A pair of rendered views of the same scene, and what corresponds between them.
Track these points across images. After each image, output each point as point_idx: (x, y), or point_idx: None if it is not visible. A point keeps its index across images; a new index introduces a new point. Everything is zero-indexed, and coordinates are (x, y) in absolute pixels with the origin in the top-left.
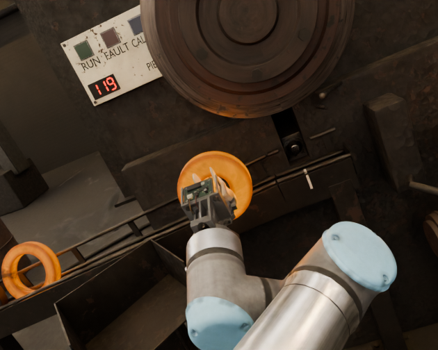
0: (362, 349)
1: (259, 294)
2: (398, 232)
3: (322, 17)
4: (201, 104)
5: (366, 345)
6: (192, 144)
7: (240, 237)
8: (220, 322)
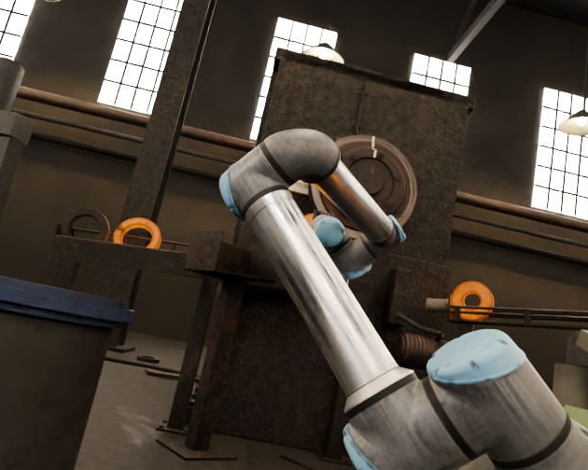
0: (305, 450)
1: (347, 233)
2: None
3: (397, 207)
4: (319, 209)
5: (310, 450)
6: None
7: (280, 306)
8: (336, 222)
